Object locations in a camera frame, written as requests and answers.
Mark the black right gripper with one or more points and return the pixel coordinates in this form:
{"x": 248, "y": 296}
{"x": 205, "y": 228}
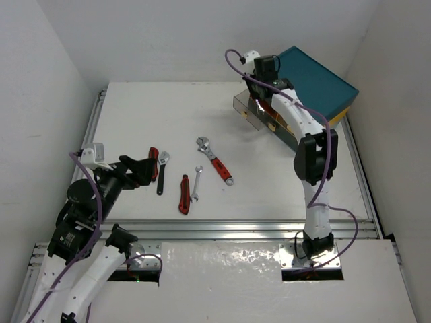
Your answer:
{"x": 254, "y": 94}

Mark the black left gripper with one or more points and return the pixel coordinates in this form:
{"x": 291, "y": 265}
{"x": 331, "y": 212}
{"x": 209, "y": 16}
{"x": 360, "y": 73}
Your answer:
{"x": 127, "y": 173}

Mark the black handled adjustable wrench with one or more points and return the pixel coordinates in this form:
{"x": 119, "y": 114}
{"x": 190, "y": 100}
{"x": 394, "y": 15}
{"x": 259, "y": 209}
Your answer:
{"x": 162, "y": 160}

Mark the clear drawer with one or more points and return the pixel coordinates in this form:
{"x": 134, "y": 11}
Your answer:
{"x": 247, "y": 108}

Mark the small chrome open-end wrench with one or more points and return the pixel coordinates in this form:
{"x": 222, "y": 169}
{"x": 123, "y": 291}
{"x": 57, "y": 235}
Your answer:
{"x": 260, "y": 109}
{"x": 194, "y": 196}

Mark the teal drawer cabinet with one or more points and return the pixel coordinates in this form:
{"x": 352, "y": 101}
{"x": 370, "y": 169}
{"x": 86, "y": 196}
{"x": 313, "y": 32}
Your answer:
{"x": 317, "y": 86}

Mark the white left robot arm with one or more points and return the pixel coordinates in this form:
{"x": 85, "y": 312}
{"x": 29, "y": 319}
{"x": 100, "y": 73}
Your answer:
{"x": 64, "y": 292}

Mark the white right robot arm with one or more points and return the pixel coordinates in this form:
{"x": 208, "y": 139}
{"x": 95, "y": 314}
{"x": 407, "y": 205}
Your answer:
{"x": 316, "y": 152}

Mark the red black utility knife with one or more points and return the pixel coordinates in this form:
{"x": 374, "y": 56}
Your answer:
{"x": 153, "y": 154}
{"x": 184, "y": 203}

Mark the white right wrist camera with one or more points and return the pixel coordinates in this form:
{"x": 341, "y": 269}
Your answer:
{"x": 248, "y": 62}

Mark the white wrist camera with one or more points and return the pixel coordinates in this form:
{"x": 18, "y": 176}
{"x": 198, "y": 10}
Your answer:
{"x": 92, "y": 157}
{"x": 248, "y": 62}

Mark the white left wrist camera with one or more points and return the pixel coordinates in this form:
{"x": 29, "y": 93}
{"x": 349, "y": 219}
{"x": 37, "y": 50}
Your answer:
{"x": 92, "y": 157}

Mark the aluminium rail frame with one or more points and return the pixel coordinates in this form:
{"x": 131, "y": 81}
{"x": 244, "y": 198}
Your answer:
{"x": 226, "y": 261}

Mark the red handled adjustable wrench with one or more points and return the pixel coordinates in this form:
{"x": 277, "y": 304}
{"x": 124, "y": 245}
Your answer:
{"x": 221, "y": 169}

